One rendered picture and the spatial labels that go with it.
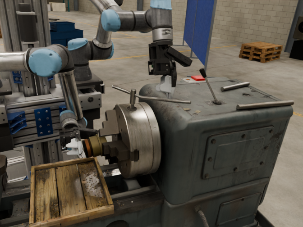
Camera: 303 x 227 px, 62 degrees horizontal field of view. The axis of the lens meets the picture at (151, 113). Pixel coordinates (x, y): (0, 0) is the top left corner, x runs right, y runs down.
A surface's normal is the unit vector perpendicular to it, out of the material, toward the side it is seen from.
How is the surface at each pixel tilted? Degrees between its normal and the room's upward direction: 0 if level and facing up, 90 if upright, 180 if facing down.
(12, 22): 90
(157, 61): 71
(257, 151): 90
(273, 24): 90
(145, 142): 63
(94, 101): 90
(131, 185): 0
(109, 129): 51
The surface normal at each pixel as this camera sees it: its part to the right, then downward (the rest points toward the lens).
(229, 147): 0.37, 0.41
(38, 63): 0.07, 0.42
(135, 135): 0.33, -0.23
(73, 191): 0.06, -0.91
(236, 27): -0.78, 0.22
